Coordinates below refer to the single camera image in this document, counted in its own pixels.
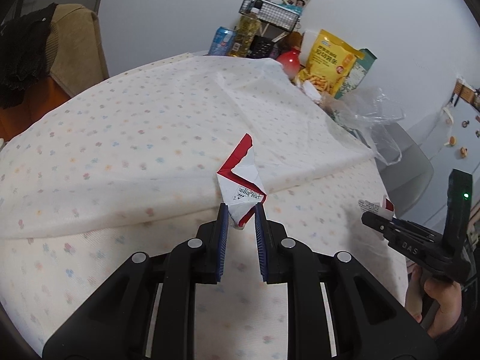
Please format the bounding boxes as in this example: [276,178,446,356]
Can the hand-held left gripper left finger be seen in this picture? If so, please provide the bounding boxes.
[42,202,230,360]

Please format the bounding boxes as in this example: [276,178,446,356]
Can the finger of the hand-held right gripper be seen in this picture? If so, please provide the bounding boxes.
[361,211,436,242]

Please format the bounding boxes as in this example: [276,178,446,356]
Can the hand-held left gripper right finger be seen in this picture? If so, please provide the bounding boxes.
[253,202,438,360]

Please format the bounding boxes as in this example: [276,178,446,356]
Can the torn white red wrapper piece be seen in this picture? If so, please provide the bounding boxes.
[358,195,395,220]

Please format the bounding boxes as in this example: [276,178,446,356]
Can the red white paper wrapper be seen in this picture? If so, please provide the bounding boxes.
[215,133,268,230]

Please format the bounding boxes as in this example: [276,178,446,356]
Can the person's right forearm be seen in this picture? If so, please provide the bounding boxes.
[437,302,474,343]

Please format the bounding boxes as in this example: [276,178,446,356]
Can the person's right hand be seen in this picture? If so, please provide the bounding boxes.
[407,266,464,340]

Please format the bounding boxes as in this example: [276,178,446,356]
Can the grey chair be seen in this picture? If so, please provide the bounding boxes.
[375,122,435,218]

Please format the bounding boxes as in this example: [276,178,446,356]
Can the cluster of fridge magnets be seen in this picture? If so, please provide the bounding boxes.
[442,107,480,158]

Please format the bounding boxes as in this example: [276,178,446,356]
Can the white refrigerator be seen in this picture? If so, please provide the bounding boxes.
[409,82,480,233]

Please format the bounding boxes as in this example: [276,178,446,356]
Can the clear plastic bag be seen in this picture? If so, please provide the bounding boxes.
[330,87,406,166]

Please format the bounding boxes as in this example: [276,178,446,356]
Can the floral white tablecloth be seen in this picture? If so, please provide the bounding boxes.
[0,52,409,357]

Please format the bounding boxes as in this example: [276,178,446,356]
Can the small white packet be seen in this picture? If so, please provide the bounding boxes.
[300,82,321,102]

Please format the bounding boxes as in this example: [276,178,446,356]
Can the green carton box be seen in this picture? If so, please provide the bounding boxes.
[339,49,377,96]

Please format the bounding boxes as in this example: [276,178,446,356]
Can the yellow snack bag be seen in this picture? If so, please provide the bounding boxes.
[294,29,365,100]

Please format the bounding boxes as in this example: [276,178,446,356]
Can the red pink vase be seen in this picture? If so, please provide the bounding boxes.
[275,47,302,81]

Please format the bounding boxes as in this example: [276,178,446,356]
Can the black mesh holder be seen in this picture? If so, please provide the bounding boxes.
[249,35,276,61]

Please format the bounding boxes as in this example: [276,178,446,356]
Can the white paper roll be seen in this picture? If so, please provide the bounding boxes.
[300,29,319,64]

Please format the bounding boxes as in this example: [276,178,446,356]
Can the blue drink can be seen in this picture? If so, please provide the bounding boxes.
[208,26,237,57]

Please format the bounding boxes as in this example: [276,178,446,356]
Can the yellow oil bottle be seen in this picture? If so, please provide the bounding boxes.
[228,1,263,59]

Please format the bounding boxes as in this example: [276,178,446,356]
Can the orange seat cushion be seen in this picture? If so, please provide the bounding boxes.
[0,75,72,141]

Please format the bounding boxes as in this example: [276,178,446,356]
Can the black cloth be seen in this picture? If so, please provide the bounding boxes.
[0,3,57,110]

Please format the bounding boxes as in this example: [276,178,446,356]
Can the black wire basket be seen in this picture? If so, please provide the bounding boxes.
[240,0,302,31]

